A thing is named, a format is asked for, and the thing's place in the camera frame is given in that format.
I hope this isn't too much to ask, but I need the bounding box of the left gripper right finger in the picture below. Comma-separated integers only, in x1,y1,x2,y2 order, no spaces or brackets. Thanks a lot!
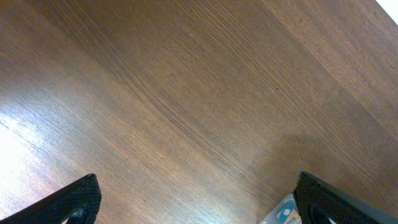
293,172,397,224

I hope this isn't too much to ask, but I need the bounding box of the clear plastic container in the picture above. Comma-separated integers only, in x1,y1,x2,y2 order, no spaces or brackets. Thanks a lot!
261,194,302,224

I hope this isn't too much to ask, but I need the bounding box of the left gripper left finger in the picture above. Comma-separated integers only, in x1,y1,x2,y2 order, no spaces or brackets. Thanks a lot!
1,174,101,224

